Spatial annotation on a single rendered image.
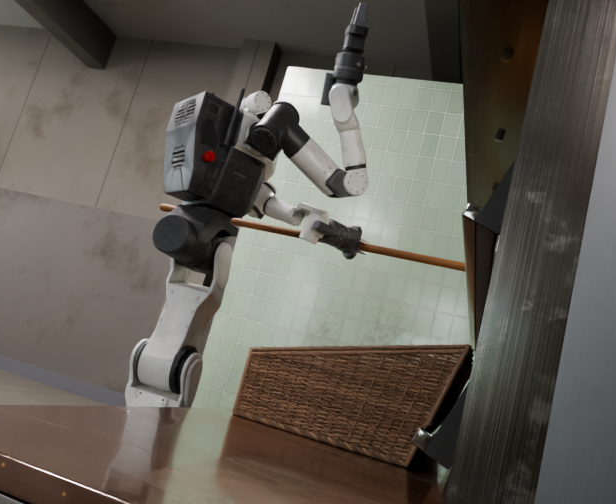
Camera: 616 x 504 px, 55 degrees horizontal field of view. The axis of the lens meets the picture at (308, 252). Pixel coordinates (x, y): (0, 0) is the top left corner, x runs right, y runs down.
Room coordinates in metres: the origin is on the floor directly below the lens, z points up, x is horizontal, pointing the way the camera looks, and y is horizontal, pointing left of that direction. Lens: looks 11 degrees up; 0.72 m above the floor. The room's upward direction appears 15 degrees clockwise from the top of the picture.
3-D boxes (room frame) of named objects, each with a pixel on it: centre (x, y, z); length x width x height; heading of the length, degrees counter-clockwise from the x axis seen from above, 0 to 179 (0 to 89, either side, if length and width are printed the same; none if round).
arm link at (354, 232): (2.09, -0.11, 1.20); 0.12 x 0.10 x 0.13; 127
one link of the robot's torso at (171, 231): (1.74, 0.33, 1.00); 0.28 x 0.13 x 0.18; 162
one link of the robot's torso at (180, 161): (1.78, 0.34, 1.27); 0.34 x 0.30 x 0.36; 37
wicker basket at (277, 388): (1.56, -0.24, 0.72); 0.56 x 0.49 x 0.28; 162
